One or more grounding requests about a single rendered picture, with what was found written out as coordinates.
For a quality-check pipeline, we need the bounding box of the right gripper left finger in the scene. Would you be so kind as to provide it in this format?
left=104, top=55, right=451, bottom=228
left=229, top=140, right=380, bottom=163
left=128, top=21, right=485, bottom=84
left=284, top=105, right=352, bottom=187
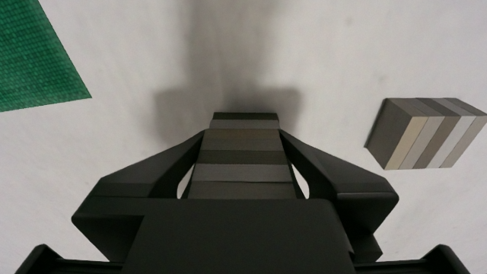
left=88, top=129, right=205, bottom=199

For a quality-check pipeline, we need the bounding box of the green mat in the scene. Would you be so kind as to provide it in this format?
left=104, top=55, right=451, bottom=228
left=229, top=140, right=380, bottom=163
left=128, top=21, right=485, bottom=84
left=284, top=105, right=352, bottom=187
left=0, top=0, right=93, bottom=113

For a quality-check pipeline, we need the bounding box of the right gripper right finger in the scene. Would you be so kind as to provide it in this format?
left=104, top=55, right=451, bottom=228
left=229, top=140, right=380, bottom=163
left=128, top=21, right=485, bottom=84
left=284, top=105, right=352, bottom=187
left=279, top=129, right=399, bottom=235

